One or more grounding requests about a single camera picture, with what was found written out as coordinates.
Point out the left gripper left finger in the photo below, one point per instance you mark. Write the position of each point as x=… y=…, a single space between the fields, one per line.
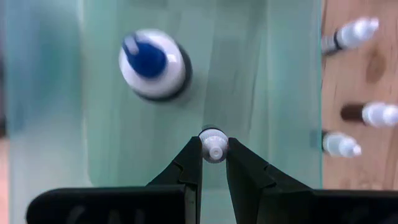
x=174 y=193

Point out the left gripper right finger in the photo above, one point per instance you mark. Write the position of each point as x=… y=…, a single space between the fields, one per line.
x=264 y=193

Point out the small dark green dye bottle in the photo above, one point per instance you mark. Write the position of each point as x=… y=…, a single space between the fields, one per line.
x=214 y=143

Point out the small black dye bottle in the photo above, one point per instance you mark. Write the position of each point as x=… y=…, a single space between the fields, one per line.
x=340 y=145

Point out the large blue dye bottle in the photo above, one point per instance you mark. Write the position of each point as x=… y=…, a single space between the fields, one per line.
x=149 y=59

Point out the small brown dye bottle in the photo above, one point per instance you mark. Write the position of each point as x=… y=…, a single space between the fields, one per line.
x=376 y=114

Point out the translucent teal plastic bin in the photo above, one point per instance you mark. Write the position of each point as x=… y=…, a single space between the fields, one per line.
x=248 y=77

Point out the small violet dye bottle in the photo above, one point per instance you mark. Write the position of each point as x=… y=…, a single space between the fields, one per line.
x=354 y=31

